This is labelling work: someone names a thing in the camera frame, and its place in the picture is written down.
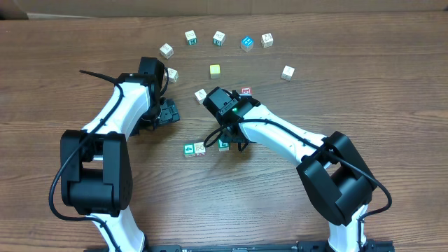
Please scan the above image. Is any wooden block isolated right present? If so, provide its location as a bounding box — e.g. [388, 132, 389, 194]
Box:
[281, 65, 295, 81]

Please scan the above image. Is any blue top wooden block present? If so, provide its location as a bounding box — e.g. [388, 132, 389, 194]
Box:
[240, 36, 254, 53]

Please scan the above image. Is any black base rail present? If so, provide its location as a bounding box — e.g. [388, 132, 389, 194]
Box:
[83, 240, 396, 252]

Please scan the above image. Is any wooden block teal side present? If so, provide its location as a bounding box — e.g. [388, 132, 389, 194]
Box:
[213, 31, 226, 47]
[185, 30, 197, 46]

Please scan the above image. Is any red letter E block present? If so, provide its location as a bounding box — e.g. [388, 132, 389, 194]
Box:
[241, 87, 252, 95]

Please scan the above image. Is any plain wooden block upper left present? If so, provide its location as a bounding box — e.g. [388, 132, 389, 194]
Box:
[160, 43, 174, 59]

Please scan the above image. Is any wooden block teal side left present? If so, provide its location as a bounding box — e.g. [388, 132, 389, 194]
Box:
[185, 30, 197, 46]

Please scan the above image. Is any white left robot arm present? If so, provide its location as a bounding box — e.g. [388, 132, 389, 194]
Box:
[48, 57, 180, 251]

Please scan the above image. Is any plain wooden block center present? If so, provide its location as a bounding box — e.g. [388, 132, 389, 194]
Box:
[194, 89, 207, 104]

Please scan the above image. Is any plain wooden block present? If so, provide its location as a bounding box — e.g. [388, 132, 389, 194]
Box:
[194, 89, 207, 104]
[160, 43, 174, 59]

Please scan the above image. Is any wooden block red side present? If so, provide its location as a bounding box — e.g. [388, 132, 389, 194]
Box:
[194, 142, 206, 156]

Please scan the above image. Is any wooden block far right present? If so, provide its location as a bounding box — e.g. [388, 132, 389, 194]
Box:
[261, 33, 274, 48]

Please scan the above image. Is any green numeral four block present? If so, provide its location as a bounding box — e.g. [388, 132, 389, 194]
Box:
[183, 143, 196, 157]

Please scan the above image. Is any green letter L block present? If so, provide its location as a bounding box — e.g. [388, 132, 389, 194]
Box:
[218, 139, 230, 152]

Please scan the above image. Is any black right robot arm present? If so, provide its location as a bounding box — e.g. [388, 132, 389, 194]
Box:
[203, 87, 377, 251]

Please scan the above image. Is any yellow top wooden block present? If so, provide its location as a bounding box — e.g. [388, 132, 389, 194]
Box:
[209, 64, 221, 79]

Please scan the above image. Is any wooden block teal side right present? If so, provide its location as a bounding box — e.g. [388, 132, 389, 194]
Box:
[213, 31, 226, 47]

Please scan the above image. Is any wooden block yellow side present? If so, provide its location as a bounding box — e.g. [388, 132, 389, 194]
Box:
[165, 67, 179, 83]

